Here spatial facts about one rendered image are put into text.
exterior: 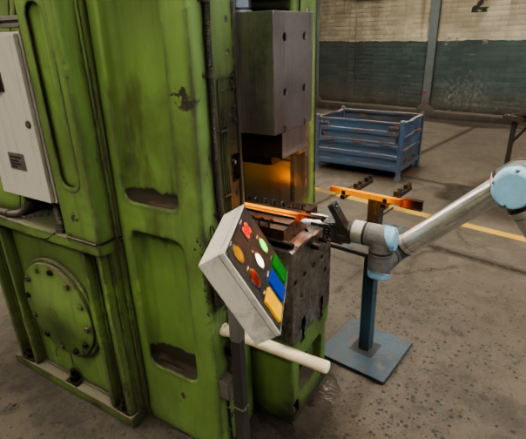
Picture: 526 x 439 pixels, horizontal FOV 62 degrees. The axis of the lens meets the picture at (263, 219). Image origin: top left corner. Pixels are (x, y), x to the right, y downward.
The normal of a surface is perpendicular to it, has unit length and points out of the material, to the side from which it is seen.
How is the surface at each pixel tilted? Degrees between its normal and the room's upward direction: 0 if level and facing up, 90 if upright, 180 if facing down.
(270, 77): 90
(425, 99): 90
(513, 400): 0
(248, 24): 90
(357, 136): 89
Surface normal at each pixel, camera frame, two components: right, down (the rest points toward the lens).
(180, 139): -0.52, 0.33
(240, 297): -0.11, 0.39
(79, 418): -0.03, -0.92
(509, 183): -0.69, 0.20
